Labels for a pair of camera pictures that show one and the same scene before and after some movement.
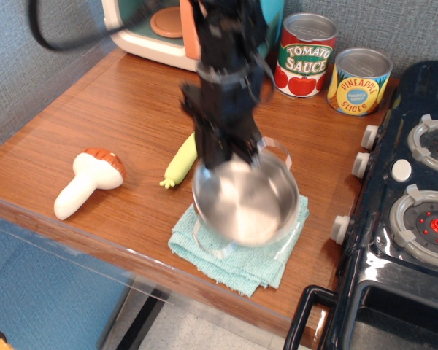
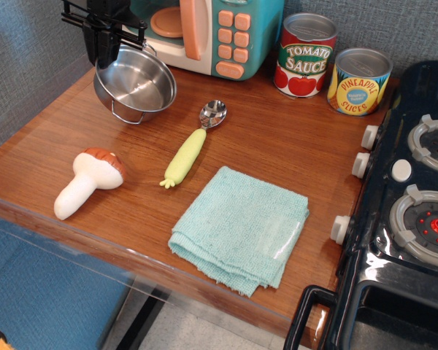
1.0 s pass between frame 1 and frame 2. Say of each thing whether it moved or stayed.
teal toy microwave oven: stayed
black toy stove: stayed
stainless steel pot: moved
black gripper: moved
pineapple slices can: stayed
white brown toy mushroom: stayed
